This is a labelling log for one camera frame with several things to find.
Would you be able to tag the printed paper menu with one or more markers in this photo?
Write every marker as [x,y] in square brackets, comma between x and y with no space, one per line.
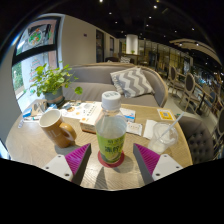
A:
[75,110]

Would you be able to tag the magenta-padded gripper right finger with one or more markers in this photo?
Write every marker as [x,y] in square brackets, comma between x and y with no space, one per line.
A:
[146,159]

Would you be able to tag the yellow square table sticker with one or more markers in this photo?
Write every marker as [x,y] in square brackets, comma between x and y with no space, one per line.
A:
[166,114]

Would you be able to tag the clear plastic cup with straw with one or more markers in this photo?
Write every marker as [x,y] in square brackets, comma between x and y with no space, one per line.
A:
[163,136]

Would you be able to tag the blue white leaflet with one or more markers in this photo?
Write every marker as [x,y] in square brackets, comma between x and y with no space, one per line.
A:
[129,115]

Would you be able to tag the grey curved sofa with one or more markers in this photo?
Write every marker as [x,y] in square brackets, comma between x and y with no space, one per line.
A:
[93,75]

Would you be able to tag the green potted plant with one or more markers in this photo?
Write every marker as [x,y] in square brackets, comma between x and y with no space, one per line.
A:
[50,80]

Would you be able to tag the brown ceramic mug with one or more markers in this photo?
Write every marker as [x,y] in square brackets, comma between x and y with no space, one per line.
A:
[56,130]

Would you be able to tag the blue and white card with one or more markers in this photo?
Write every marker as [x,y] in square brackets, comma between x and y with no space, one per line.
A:
[27,112]

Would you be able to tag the white paper napkin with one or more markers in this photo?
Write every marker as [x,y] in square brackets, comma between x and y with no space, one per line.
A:
[150,128]

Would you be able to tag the grey tufted armchair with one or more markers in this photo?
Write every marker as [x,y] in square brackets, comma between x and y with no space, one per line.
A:
[198,140]

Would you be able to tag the clear green-label drink bottle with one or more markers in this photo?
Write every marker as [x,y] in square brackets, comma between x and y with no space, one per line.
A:
[111,140]

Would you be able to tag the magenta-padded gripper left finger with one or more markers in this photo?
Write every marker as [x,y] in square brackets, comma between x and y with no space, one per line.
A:
[78,159]

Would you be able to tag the grey white chevron pillow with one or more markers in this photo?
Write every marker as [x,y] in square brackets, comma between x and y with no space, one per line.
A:
[131,81]

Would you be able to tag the group of dining chairs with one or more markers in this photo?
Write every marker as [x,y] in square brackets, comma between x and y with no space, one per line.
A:
[190,86]

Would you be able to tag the ceiling spot lights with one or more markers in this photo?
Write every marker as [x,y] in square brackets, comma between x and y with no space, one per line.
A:
[153,20]

